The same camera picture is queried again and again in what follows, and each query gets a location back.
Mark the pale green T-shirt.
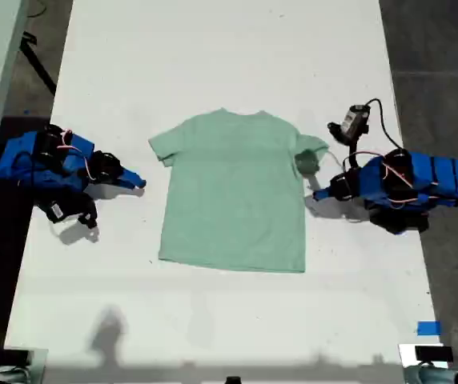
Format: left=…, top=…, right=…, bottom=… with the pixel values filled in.
left=147, top=106, right=330, bottom=274

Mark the black stand leg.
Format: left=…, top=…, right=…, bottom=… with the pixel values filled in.
left=18, top=32, right=58, bottom=96

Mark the blue tape strip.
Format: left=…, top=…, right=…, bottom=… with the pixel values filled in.
left=416, top=320, right=442, bottom=337

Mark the small black box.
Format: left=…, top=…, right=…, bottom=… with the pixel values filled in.
left=0, top=348, right=30, bottom=366
left=414, top=346, right=454, bottom=363

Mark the thin white cable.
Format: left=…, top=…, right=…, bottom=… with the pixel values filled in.
left=324, top=148, right=346, bottom=169

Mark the short black camera stalk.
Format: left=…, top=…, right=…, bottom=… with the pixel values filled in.
left=343, top=138, right=364, bottom=171
left=77, top=182, right=97, bottom=215

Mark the black camera box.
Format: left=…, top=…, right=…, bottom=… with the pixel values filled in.
left=327, top=104, right=371, bottom=145
left=46, top=199, right=98, bottom=232

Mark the black camera cable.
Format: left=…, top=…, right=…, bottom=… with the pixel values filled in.
left=366, top=98, right=408, bottom=152

